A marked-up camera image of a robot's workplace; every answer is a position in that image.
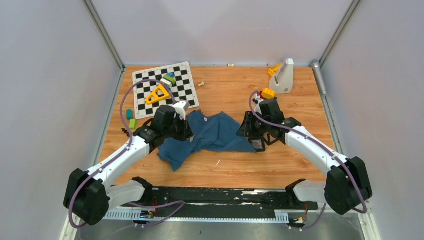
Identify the blue shirt garment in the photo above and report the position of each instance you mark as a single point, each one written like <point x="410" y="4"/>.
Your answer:
<point x="216" y="133"/>

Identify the white wedge stand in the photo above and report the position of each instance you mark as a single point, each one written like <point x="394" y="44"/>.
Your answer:
<point x="282" y="81"/>

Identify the colourful toy train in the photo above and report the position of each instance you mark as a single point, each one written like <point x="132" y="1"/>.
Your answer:
<point x="267" y="94"/>

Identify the round metal brooch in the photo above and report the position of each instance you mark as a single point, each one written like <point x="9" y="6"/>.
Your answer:
<point x="257" y="144"/>

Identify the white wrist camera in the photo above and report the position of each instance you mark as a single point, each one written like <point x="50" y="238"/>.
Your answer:
<point x="257" y="99"/>
<point x="181" y="108"/>

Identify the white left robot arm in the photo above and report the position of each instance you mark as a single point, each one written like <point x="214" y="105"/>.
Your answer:
<point x="91" y="193"/>

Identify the green block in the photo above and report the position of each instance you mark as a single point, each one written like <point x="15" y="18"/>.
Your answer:
<point x="132" y="123"/>

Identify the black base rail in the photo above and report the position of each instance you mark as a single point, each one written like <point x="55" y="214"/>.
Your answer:
<point x="222" y="203"/>

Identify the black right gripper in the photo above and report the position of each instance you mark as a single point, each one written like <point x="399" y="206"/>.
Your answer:
<point x="246" y="129"/>

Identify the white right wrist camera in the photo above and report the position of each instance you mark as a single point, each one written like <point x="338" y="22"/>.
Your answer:
<point x="257" y="99"/>

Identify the teal block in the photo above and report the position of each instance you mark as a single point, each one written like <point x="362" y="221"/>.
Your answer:
<point x="129" y="114"/>

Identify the yellow plastic piece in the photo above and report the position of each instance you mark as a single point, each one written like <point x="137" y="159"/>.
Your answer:
<point x="272" y="70"/>

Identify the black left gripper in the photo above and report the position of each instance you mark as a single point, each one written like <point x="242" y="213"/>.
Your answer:
<point x="187" y="131"/>

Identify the stacked colour blocks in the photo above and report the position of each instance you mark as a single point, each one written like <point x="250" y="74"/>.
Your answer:
<point x="169" y="80"/>

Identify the black square frame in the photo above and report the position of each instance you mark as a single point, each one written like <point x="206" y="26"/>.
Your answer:
<point x="259" y="139"/>

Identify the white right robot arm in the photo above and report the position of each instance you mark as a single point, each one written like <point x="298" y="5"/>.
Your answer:
<point x="347" y="186"/>

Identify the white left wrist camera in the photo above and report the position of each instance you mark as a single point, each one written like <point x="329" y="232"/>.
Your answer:
<point x="181" y="108"/>

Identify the yellow triangle frame toy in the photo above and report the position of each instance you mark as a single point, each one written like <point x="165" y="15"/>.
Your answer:
<point x="160" y="93"/>

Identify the black chess piece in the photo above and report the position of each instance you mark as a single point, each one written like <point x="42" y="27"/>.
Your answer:
<point x="125" y="132"/>

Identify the black white checkerboard sheet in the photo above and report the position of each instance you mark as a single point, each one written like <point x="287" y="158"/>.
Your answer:
<point x="183" y="89"/>

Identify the black wire cube frame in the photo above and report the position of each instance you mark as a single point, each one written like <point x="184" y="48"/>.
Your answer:
<point x="269" y="140"/>

